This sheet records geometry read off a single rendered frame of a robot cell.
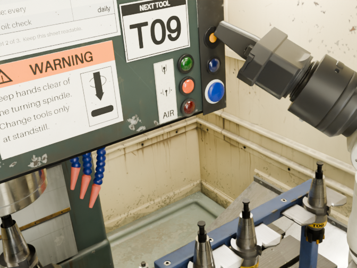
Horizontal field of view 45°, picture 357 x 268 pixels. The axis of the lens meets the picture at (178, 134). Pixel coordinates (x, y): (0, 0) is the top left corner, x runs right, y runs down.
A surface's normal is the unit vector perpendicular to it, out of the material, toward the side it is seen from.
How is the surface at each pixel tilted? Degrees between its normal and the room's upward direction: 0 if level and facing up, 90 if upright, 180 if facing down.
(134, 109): 90
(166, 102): 90
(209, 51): 90
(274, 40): 30
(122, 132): 90
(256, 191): 24
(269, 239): 0
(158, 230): 0
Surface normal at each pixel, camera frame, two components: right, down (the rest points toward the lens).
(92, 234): 0.57, 0.32
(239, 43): -0.42, 0.42
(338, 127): -0.51, 0.59
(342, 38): -0.82, 0.30
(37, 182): 0.96, 0.05
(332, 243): -0.40, -0.70
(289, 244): -0.07, -0.90
